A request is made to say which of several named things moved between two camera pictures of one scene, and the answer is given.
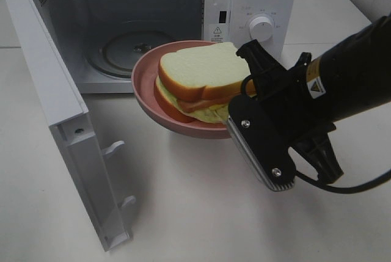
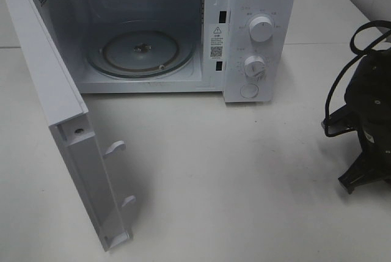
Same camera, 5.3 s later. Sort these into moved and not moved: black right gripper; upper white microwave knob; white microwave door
Moved: black right gripper
Not moved: upper white microwave knob; white microwave door
